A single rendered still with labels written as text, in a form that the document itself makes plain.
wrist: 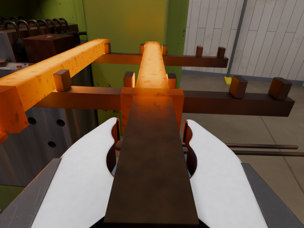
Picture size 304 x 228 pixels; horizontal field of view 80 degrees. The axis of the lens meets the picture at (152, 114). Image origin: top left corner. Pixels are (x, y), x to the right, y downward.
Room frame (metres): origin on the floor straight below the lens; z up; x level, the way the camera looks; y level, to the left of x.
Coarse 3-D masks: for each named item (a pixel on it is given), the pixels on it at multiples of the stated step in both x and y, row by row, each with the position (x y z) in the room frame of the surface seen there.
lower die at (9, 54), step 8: (32, 24) 0.69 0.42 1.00; (40, 24) 0.73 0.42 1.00; (48, 24) 0.78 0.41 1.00; (56, 24) 0.83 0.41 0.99; (64, 24) 0.86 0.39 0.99; (72, 24) 0.88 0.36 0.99; (0, 32) 0.51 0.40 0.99; (8, 32) 0.52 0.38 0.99; (16, 32) 0.54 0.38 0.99; (24, 32) 0.57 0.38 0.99; (32, 32) 0.61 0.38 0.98; (64, 32) 0.80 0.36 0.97; (0, 40) 0.51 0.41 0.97; (8, 40) 0.51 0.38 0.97; (16, 40) 0.53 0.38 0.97; (0, 48) 0.51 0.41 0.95; (8, 48) 0.51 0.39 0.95; (0, 56) 0.51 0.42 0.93; (8, 56) 0.51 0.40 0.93; (16, 56) 0.51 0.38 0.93; (24, 56) 0.54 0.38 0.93
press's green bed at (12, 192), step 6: (0, 186) 0.46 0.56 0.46; (6, 186) 0.46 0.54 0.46; (12, 186) 0.46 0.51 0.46; (18, 186) 0.46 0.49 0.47; (24, 186) 0.46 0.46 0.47; (0, 192) 0.46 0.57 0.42; (6, 192) 0.46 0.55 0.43; (12, 192) 0.46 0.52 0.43; (18, 192) 0.46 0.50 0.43; (0, 198) 0.46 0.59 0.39; (6, 198) 0.46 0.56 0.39; (12, 198) 0.46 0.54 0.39; (0, 204) 0.46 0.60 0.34; (6, 204) 0.46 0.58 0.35
